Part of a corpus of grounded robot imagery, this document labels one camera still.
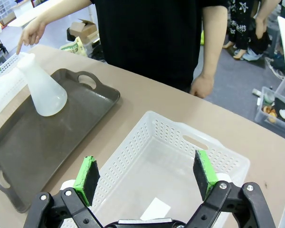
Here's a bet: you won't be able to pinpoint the white rectangular label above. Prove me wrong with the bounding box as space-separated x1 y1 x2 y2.
140 197 172 222

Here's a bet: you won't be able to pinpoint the person's right hand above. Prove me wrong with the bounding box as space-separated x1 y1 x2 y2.
16 18 47 56

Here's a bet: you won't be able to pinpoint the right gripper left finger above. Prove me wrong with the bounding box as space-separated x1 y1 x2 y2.
23 155 104 228

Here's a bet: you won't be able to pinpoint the brown cardboard box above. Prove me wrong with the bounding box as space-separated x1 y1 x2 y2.
68 19 98 45

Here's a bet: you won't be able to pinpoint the translucent plastic conical flask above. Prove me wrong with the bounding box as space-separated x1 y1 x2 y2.
17 52 68 117

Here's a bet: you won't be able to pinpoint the person's right forearm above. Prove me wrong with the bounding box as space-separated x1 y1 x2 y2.
36 0 93 26

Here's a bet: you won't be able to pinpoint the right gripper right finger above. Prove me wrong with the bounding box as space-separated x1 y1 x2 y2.
185 149 276 228

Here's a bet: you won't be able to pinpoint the green white paper bag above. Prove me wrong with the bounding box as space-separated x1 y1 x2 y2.
59 36 88 58

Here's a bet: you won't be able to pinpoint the person's left forearm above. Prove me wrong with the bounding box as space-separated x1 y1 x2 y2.
193 4 229 81

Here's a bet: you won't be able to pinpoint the white perforated plastic basket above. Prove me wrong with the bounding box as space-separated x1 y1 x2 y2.
59 110 251 228
0 52 35 121

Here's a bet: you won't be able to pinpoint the clear plastic storage box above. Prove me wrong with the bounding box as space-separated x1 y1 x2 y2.
254 86 285 141

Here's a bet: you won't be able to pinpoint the dark star print clothing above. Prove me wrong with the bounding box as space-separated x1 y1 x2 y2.
224 0 272 60

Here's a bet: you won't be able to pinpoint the white desk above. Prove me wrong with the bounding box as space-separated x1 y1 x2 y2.
8 0 64 28

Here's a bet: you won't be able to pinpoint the person in black shirt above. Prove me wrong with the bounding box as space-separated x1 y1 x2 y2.
89 0 229 94

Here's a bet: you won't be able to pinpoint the person's left hand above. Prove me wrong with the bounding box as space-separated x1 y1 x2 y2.
190 74 215 99

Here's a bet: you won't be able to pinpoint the dark brown plastic tray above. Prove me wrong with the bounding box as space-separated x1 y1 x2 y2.
0 68 121 214

